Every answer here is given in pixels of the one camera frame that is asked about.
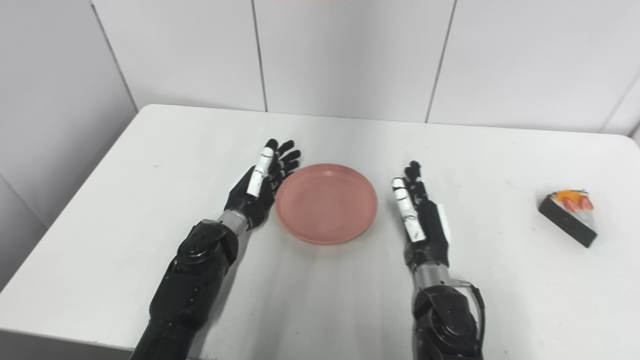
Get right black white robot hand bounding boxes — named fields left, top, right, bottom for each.
left=391, top=160, right=452, bottom=274

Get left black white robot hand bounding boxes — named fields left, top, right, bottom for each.
left=223, top=138, right=303, bottom=231

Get pink round plate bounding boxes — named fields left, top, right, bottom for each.
left=274, top=163, right=379, bottom=246

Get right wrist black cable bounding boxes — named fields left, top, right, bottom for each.
left=451, top=280, right=487, bottom=352

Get chocolate cake slice with fruit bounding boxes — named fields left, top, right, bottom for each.
left=538, top=189, right=599, bottom=249

